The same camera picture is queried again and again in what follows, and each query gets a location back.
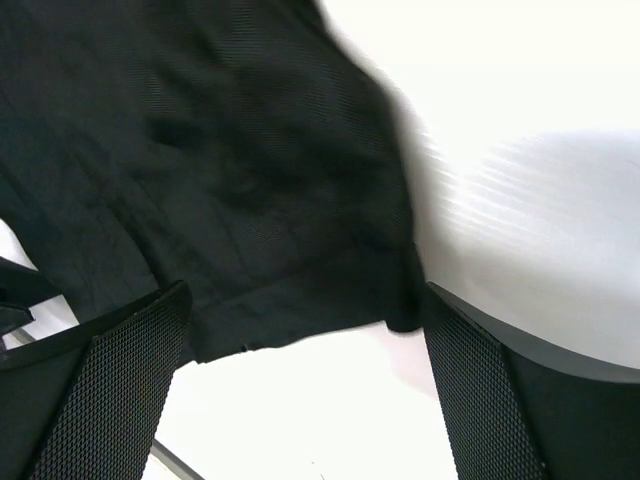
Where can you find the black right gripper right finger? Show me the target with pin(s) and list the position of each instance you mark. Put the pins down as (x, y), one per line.
(518, 407)

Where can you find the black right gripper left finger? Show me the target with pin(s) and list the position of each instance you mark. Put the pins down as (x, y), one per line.
(85, 403)

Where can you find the black pleated skirt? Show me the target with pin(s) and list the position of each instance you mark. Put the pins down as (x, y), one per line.
(229, 144)

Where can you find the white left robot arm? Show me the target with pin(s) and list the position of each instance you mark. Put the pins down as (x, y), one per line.
(21, 289)

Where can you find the front aluminium rail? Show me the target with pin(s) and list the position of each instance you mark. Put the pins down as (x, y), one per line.
(173, 463)

